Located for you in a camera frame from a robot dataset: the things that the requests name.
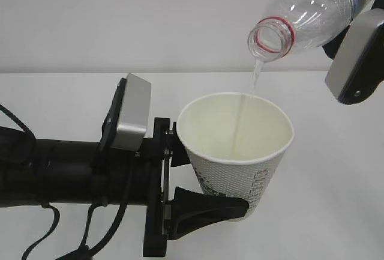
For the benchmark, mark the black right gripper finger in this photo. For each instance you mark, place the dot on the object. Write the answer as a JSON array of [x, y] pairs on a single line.
[[333, 46]]

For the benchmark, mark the clear water bottle red label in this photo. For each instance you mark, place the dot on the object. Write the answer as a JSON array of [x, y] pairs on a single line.
[[292, 26]]

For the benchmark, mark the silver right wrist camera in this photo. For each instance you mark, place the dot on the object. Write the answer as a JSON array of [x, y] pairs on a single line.
[[357, 69]]

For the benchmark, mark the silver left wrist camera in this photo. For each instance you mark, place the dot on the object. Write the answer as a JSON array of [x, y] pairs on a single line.
[[126, 123]]

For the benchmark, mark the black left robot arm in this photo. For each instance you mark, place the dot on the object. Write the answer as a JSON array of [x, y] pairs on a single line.
[[42, 172]]

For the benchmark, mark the white paper cup green logo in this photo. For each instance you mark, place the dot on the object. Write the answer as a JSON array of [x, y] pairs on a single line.
[[235, 143]]

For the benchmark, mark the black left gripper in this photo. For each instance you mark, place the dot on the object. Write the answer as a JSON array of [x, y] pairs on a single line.
[[188, 211]]

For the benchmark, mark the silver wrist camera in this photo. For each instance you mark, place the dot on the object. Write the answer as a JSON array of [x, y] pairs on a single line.
[[126, 123], [357, 69]]

